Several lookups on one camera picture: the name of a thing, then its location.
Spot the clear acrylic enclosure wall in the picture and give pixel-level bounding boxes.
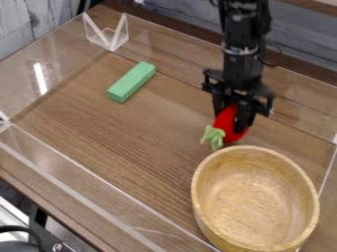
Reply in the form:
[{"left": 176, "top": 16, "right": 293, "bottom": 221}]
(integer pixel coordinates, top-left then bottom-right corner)
[{"left": 0, "top": 5, "right": 337, "bottom": 252}]

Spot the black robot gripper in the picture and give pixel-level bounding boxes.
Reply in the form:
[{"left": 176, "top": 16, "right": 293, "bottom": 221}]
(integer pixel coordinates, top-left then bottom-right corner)
[{"left": 202, "top": 46, "right": 275, "bottom": 133}]

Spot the black metal table mount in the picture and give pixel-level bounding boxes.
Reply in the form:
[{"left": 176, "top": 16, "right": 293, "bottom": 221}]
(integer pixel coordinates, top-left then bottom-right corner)
[{"left": 29, "top": 207, "right": 91, "bottom": 252}]

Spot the light wooden bowl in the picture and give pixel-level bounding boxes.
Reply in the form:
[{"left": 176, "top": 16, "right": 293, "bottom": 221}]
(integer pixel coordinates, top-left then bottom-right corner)
[{"left": 191, "top": 146, "right": 319, "bottom": 252}]

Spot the green rectangular block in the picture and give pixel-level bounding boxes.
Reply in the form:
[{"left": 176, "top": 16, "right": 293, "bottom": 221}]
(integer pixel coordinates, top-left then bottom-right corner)
[{"left": 107, "top": 62, "right": 156, "bottom": 103}]

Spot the black cable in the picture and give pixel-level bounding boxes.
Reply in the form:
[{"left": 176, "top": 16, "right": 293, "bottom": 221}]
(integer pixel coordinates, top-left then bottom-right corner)
[{"left": 0, "top": 224, "right": 44, "bottom": 252}]

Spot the red plush strawberry toy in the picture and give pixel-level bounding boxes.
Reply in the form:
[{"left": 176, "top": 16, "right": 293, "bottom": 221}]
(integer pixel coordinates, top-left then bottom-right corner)
[{"left": 200, "top": 104, "right": 247, "bottom": 152}]

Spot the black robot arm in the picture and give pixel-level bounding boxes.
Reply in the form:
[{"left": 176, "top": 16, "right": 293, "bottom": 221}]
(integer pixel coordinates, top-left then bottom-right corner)
[{"left": 203, "top": 0, "right": 275, "bottom": 133}]

